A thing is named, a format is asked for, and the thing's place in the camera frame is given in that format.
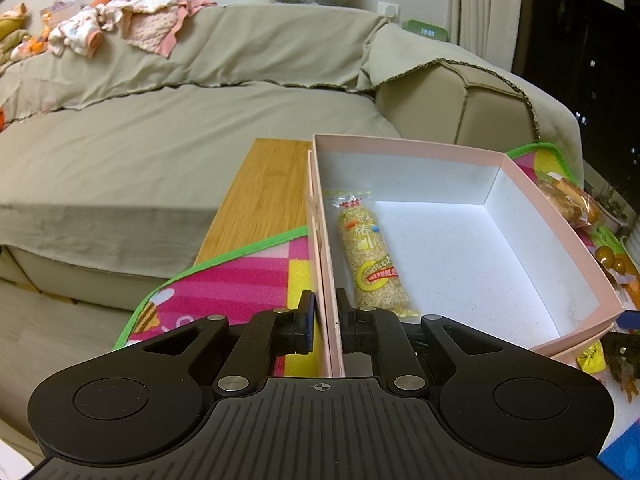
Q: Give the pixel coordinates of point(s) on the pink baby clothes pile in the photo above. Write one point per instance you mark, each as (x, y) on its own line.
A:
(149, 25)

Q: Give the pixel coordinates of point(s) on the yellow rice cracker packet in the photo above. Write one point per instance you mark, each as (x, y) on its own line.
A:
(375, 279)

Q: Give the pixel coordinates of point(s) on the brown candy balls packet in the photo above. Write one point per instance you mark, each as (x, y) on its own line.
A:
(614, 266)

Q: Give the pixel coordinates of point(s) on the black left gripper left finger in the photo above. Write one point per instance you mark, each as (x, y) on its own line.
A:
(259, 342)

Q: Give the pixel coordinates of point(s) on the green digital clock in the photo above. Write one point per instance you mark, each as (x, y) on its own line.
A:
(426, 30)

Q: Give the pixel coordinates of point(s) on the white wall socket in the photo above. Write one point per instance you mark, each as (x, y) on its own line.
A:
(391, 11)

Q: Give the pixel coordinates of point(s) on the yellow plush toys pile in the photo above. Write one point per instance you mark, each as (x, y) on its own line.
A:
(17, 43)

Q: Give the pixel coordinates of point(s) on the packaged bread bun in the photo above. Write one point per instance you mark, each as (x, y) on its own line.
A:
(576, 206)

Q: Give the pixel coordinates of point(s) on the wooden bamboo table top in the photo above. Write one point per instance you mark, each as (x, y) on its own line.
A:
(266, 198)

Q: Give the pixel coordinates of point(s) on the pink cardboard box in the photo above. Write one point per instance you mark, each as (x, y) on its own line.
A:
(472, 237)

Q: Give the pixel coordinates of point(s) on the beige covered sofa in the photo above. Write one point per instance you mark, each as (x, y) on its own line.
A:
(113, 166)

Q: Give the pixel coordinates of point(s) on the beige curtain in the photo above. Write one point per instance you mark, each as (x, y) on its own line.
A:
(487, 28)

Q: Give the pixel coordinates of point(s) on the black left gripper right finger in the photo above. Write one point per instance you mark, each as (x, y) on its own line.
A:
(389, 343)

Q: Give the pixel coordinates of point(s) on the colourful cartoon play mat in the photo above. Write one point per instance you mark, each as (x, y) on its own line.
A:
(275, 271)

